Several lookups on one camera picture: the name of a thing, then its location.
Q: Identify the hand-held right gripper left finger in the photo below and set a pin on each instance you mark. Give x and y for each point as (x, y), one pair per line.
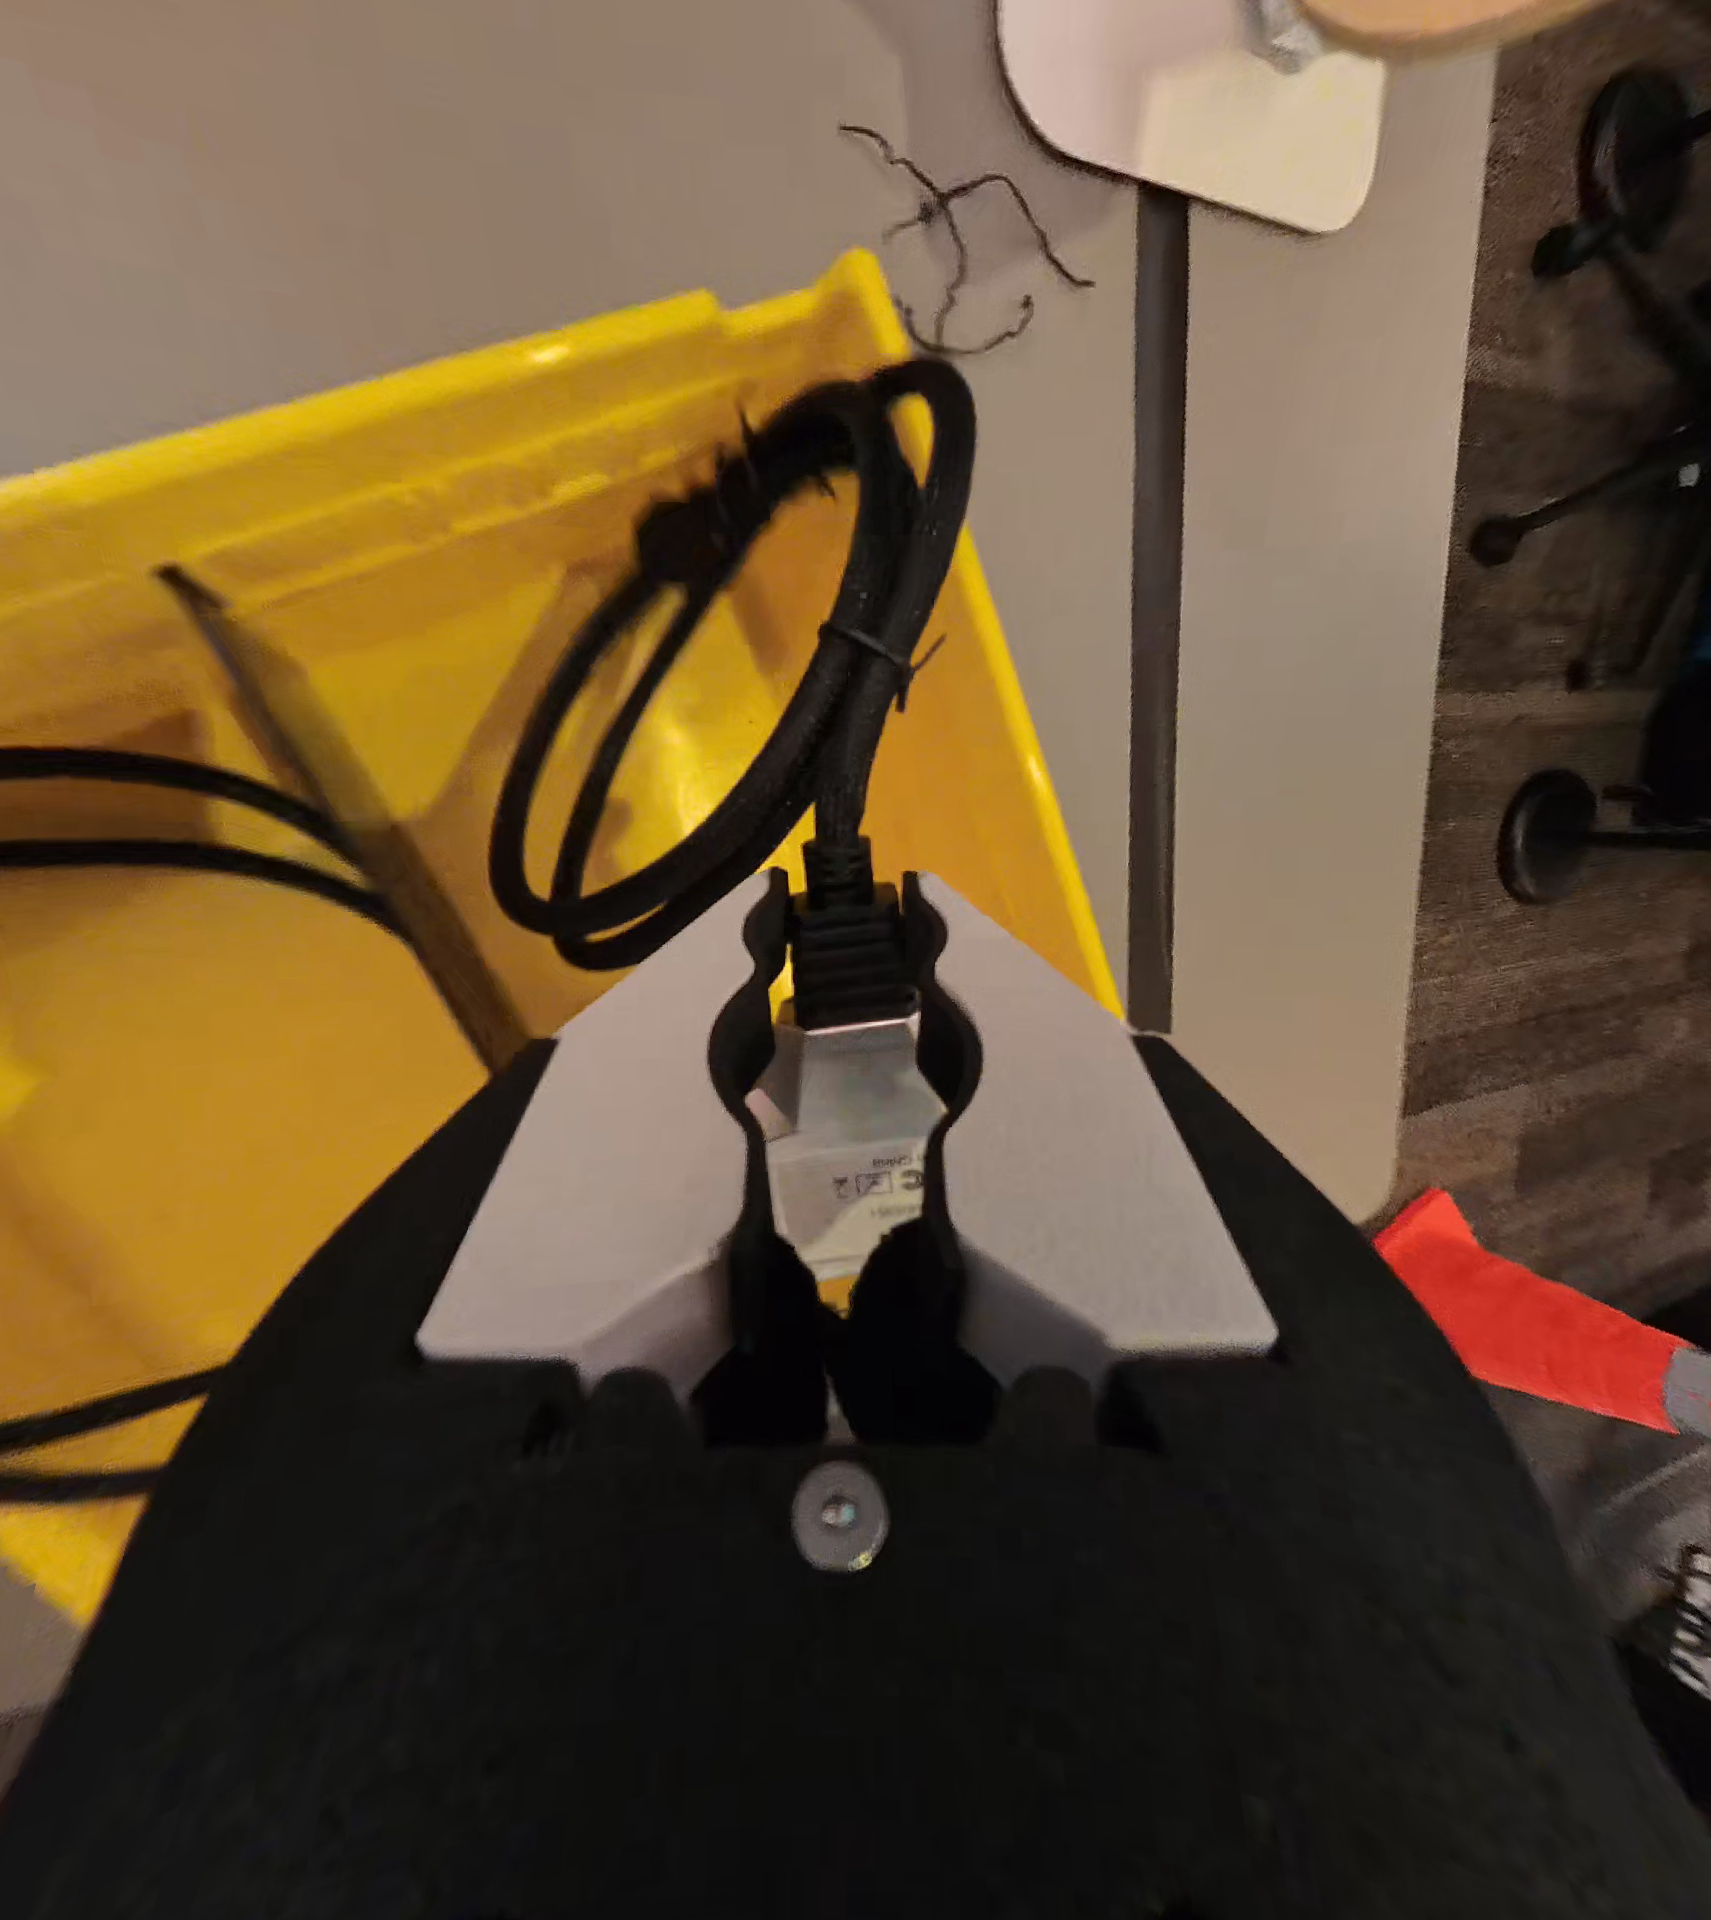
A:
(573, 1200)

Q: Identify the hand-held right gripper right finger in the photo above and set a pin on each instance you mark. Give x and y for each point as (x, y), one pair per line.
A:
(1110, 1200)

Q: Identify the yellow plastic bin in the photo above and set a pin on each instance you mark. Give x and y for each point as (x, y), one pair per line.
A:
(271, 1200)

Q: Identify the orange traffic cone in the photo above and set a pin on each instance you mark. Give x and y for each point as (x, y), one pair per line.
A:
(1517, 1321)

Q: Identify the black office chair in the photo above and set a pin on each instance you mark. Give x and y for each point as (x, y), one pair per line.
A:
(1546, 833)
(1638, 133)

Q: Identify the tangled black thread scrap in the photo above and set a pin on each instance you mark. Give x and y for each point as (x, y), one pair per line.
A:
(948, 238)

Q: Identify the book stand with black board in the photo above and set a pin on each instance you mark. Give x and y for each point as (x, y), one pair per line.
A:
(1188, 124)

